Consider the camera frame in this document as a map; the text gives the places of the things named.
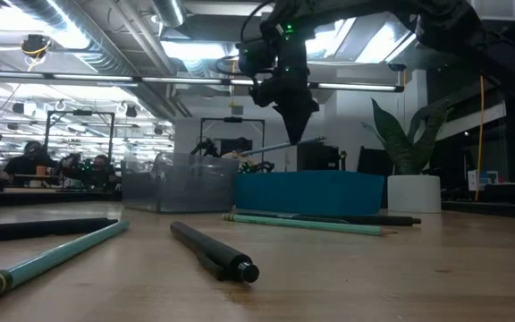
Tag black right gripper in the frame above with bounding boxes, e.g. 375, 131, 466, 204
250, 38, 320, 144

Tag long LED light bar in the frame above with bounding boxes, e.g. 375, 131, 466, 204
0, 70, 405, 94

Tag teal pencil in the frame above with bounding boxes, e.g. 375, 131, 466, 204
0, 219, 130, 312
222, 213, 398, 237

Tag yellow power cable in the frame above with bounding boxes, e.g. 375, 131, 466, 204
475, 73, 485, 202

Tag small silver spiral duct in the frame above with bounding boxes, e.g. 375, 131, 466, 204
151, 0, 187, 29

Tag black background rig frame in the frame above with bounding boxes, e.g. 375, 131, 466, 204
198, 116, 266, 174
44, 109, 116, 174

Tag yellow ceiling cord reel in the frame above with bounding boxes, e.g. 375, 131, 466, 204
19, 33, 53, 72

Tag black pen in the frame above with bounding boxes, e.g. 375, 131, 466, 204
170, 222, 261, 284
310, 215, 422, 227
0, 217, 119, 245
234, 212, 350, 225

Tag white ceiling panel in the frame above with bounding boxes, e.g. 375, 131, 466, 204
470, 0, 515, 22

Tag snake plant in white pot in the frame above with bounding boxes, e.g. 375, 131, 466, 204
362, 96, 458, 214

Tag blue plastic bin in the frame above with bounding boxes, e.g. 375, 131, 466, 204
234, 170, 385, 216

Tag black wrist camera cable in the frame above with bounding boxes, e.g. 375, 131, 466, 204
215, 0, 279, 77

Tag clear grey plastic bin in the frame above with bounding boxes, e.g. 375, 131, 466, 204
121, 151, 240, 214

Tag white and blue sign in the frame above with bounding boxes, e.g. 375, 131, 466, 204
466, 168, 486, 192

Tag black display screen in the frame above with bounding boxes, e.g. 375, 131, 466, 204
357, 145, 389, 176
296, 141, 344, 172

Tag light blue pencil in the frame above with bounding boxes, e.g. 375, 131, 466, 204
239, 135, 327, 157

